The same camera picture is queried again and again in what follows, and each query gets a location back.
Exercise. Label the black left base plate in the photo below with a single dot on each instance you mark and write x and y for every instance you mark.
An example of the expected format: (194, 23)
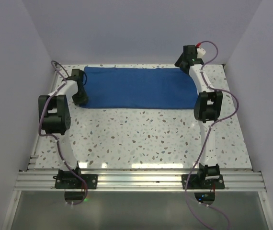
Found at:
(71, 182)

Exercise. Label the aluminium front rail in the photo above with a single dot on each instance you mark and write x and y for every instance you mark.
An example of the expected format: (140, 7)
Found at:
(165, 180)

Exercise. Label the blue surgical cloth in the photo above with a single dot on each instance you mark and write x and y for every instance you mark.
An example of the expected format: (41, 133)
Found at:
(158, 88)

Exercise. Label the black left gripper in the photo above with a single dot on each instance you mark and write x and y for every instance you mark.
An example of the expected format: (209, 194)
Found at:
(84, 99)

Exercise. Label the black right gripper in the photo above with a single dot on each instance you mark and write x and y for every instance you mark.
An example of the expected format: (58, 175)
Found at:
(179, 63)

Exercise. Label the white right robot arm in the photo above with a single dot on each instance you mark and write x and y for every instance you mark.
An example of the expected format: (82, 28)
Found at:
(206, 111)

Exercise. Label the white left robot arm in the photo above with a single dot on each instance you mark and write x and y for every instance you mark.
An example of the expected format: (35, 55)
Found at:
(55, 119)

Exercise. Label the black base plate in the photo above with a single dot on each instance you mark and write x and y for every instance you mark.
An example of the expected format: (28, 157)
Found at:
(195, 183)
(71, 182)

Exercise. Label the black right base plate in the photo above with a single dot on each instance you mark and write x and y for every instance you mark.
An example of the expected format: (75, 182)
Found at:
(195, 183)

